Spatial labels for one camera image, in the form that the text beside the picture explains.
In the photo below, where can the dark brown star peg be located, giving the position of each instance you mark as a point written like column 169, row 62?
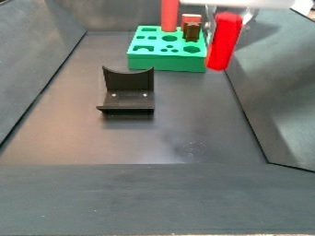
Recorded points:
column 191, row 29

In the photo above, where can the large salmon cylinder peg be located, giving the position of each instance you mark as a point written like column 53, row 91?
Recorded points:
column 169, row 11

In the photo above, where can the black curved holder bracket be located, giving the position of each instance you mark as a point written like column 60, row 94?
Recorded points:
column 128, row 91

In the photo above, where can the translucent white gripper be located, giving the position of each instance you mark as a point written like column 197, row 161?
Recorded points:
column 248, row 5

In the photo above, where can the green foam shape board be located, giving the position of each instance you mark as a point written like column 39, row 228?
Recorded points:
column 165, row 51

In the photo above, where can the red hexagonal prism peg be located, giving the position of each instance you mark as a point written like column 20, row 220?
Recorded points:
column 225, row 35

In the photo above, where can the salmon rounded block peg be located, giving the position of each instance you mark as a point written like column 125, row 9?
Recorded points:
column 189, row 20

